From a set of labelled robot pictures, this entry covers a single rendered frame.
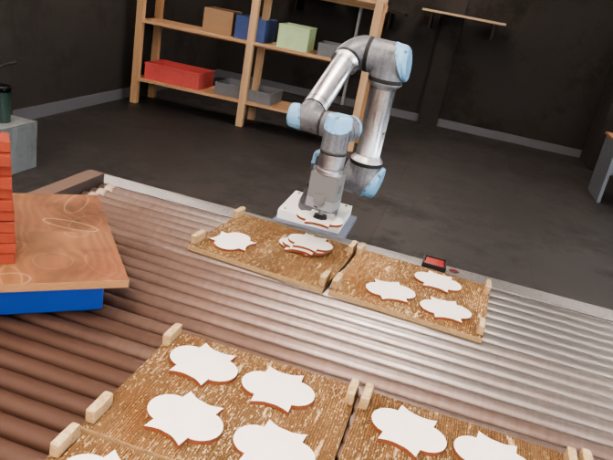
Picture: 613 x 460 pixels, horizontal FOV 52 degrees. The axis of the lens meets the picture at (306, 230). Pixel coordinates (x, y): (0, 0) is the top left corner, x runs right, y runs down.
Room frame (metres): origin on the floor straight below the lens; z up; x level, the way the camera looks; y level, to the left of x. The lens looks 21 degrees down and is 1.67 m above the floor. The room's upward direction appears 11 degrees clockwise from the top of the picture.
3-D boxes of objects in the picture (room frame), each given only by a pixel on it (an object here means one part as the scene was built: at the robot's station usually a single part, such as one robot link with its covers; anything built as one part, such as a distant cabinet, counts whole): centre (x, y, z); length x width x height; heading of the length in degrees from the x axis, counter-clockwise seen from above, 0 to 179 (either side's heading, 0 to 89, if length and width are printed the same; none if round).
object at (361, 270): (1.62, -0.33, 0.93); 0.41 x 0.35 x 0.02; 75
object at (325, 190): (1.72, -0.03, 1.14); 0.10 x 0.09 x 0.16; 159
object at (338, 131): (1.73, -0.03, 1.30); 0.09 x 0.08 x 0.11; 164
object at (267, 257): (1.72, 0.08, 0.93); 0.41 x 0.35 x 0.02; 74
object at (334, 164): (1.73, -0.03, 1.22); 0.08 x 0.08 x 0.05
